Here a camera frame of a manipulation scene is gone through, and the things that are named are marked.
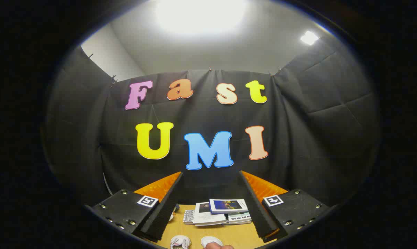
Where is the white canvas shoe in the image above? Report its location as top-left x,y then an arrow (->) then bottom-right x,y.
201,236 -> 224,248
170,235 -> 192,249

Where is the large ceiling light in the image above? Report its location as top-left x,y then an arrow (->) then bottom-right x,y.
155,0 -> 247,35

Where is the white book with black lettering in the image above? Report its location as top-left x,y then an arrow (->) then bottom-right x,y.
227,212 -> 252,225

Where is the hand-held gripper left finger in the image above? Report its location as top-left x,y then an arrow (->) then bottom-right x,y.
85,172 -> 183,242

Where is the small ceiling light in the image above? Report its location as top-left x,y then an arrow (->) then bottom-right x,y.
300,30 -> 319,45

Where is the thick white book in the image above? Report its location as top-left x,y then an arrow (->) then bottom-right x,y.
194,202 -> 227,226

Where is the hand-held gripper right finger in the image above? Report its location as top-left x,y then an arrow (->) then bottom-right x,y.
239,170 -> 333,242

